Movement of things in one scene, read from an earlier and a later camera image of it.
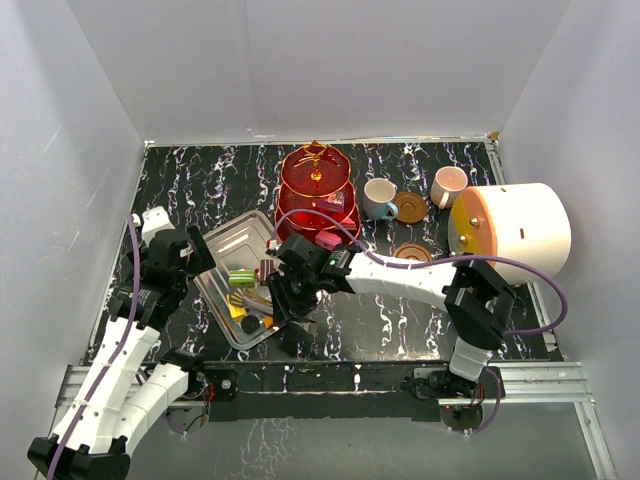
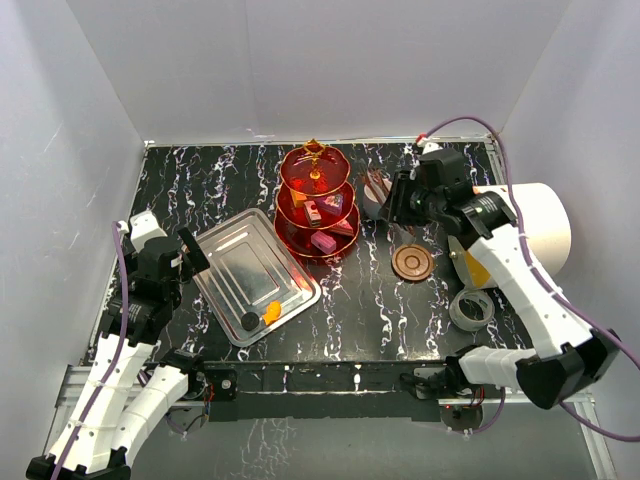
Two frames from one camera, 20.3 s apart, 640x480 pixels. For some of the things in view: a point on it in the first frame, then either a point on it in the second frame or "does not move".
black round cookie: [250, 324] does not move
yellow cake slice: [235, 306] to [298, 198]
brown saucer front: [413, 250] does not move
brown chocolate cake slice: [266, 268] to [312, 213]
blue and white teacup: [379, 194] does not move
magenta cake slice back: [334, 202] does not move
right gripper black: [287, 308] to [395, 209]
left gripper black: [202, 260] does not move
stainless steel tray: [237, 289] does not move
